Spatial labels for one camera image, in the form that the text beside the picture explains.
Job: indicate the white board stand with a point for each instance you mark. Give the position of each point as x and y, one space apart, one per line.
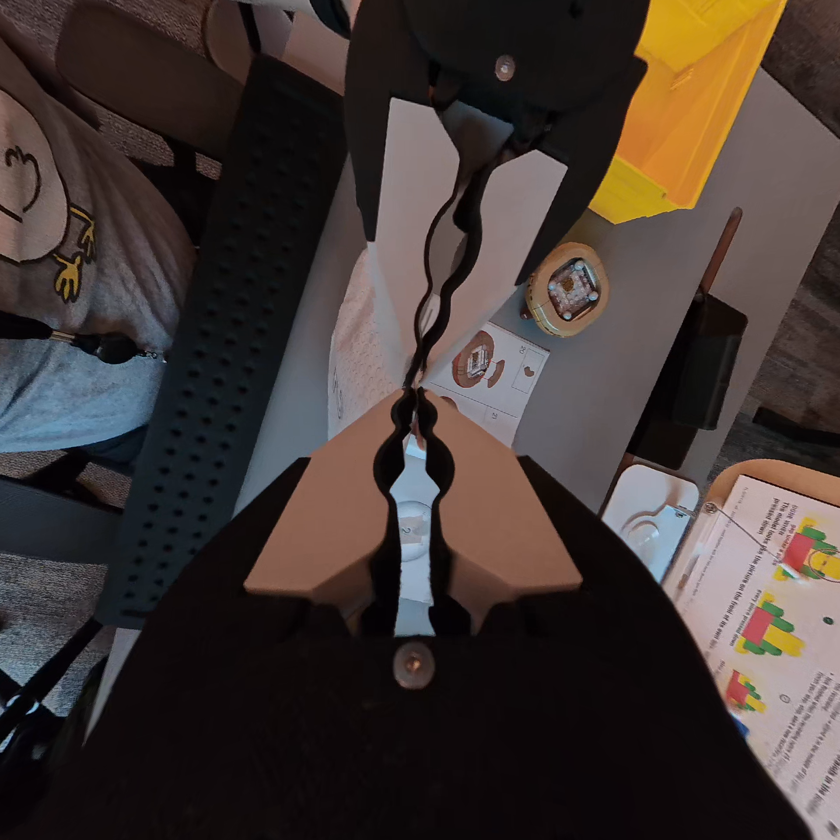
640 499

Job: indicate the yellow plastic bin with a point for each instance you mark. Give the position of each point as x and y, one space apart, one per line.
695 118

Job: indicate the dark office chair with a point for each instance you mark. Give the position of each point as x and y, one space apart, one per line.
144 72

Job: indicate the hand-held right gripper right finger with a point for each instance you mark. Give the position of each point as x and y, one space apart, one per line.
512 525

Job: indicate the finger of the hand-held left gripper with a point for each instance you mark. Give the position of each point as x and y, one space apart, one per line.
410 164
518 210

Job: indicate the grey desk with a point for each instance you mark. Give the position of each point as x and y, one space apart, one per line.
656 315

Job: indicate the open instruction booklet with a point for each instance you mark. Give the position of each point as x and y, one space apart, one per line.
505 394

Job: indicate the printed instruction sheet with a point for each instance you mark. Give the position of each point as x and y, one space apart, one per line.
774 656

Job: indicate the round tan brick pot model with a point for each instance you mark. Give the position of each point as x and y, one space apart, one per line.
568 289

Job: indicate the colour instruction sheet on clipboard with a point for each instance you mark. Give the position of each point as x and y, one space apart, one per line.
774 476

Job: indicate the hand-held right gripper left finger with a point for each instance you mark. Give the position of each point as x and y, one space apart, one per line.
315 525

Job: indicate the person in grey shirt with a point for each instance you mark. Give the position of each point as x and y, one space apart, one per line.
118 229

